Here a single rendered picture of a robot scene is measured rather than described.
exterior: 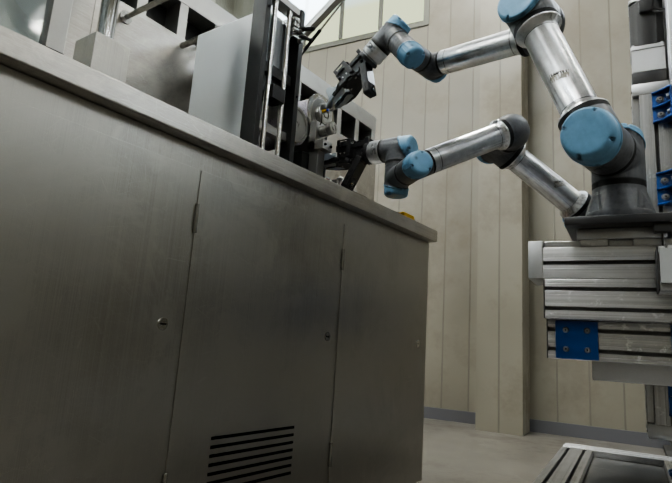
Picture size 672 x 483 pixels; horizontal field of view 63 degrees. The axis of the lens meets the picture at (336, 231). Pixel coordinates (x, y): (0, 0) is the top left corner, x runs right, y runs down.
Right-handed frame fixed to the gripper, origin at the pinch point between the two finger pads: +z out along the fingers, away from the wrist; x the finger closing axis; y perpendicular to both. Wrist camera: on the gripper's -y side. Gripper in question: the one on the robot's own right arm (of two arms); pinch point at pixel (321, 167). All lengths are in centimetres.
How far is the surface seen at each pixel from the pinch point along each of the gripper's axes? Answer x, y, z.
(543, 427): -255, -105, -6
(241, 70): 41.3, 16.5, -0.6
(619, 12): -263, 192, -61
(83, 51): 83, 4, 8
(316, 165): 11.3, -3.7, -6.9
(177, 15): 42, 44, 32
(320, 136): 9.8, 6.7, -6.5
